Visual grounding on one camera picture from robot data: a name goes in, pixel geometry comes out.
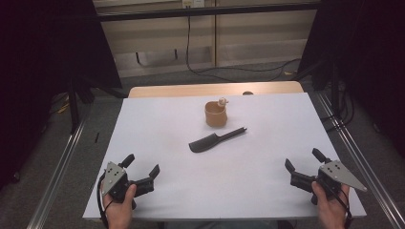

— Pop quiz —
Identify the person's right hand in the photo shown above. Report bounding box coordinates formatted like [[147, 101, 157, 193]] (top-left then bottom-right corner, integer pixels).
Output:
[[310, 180, 351, 229]]

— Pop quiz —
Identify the white board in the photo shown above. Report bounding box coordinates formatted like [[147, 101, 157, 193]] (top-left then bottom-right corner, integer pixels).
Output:
[[82, 93, 368, 220]]

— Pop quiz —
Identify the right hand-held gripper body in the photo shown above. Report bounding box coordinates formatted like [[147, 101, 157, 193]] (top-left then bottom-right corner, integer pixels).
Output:
[[289, 159, 368, 206]]

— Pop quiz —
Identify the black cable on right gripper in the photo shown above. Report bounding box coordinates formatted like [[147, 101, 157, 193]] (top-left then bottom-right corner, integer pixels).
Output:
[[313, 177, 353, 229]]

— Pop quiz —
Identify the black spatula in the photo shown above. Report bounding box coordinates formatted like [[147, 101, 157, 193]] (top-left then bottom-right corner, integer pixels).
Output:
[[188, 126, 248, 154]]

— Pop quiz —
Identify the black curtain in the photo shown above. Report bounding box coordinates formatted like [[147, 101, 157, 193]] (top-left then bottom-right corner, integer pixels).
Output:
[[0, 0, 123, 191], [297, 0, 405, 159]]

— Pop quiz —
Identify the person's left hand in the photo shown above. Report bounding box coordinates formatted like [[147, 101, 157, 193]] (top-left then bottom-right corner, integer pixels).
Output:
[[100, 183, 138, 229]]

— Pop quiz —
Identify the black horizontal bar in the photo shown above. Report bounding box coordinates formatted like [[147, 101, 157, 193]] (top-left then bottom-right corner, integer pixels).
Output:
[[95, 2, 323, 23]]

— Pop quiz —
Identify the black metal stand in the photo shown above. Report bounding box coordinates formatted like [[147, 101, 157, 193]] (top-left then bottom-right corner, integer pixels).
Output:
[[65, 71, 128, 135]]

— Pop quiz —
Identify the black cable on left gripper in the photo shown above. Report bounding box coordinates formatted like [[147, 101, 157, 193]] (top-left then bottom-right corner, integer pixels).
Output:
[[96, 173, 115, 229]]

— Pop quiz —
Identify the aluminium rail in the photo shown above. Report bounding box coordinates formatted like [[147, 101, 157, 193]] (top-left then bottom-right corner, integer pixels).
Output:
[[26, 117, 86, 229], [316, 92, 405, 229]]

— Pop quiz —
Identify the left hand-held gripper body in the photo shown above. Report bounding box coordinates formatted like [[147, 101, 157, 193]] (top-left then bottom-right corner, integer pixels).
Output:
[[100, 161, 156, 203]]

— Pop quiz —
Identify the black floor cable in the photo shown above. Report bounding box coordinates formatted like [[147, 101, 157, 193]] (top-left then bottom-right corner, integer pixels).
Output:
[[185, 6, 303, 83]]

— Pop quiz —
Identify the brown cup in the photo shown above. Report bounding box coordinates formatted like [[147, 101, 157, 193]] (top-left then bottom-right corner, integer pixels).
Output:
[[203, 100, 228, 129]]

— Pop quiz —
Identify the white wall socket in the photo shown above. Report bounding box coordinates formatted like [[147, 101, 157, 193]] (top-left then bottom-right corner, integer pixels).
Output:
[[181, 0, 205, 9]]

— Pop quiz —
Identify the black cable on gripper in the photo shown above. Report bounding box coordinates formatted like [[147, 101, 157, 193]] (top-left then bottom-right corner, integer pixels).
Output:
[[313, 177, 353, 229], [96, 173, 115, 229]]

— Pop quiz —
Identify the wooden table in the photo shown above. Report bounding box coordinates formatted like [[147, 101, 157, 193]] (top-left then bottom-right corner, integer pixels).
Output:
[[127, 80, 305, 99]]

